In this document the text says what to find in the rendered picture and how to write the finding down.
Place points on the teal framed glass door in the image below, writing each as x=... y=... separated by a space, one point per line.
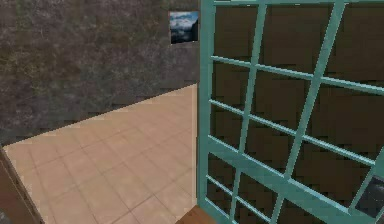
x=253 y=160

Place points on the framed sky picture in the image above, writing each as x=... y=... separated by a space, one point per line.
x=183 y=27

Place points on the brown wooden furniture corner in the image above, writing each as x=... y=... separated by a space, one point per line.
x=196 y=216

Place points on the brown wooden cupboard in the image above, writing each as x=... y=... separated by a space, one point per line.
x=13 y=196

